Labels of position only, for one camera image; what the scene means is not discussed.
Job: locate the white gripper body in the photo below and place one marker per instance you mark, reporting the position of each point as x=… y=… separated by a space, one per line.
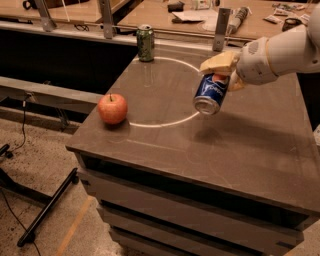
x=255 y=63

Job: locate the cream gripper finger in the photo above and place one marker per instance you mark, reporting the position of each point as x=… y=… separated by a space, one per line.
x=222 y=64
x=236 y=83

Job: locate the blue pepsi can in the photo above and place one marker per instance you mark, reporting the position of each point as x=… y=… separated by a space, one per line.
x=211 y=93

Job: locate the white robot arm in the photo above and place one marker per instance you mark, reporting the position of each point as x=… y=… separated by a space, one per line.
x=296 y=50

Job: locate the green soda can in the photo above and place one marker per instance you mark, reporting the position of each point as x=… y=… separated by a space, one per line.
x=145 y=43

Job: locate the grey power strip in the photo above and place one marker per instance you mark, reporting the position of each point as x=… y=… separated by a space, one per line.
x=237 y=20

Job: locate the dark round cup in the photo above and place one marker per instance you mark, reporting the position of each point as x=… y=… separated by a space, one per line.
x=290 y=23

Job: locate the white papers on desk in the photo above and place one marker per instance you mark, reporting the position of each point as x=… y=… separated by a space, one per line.
x=195 y=16

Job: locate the black device on desk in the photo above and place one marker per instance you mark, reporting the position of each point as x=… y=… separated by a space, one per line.
x=175 y=7

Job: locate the grey drawer cabinet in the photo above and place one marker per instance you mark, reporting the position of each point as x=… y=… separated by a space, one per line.
x=174 y=182

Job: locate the red apple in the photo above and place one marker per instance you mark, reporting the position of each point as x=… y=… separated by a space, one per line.
x=112 y=108

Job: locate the black metal stand base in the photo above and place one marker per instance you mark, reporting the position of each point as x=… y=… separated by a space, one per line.
x=47 y=202

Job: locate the metal bracket post right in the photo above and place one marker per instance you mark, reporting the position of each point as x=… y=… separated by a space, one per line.
x=221 y=28

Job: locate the metal bracket post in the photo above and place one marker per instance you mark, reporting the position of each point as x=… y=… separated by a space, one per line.
x=47 y=23
x=221 y=28
x=107 y=18

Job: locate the metal bracket post middle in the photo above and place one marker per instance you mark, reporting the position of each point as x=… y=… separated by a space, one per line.
x=107 y=18

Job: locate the metal bracket post left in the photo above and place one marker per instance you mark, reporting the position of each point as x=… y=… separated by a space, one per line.
x=47 y=23

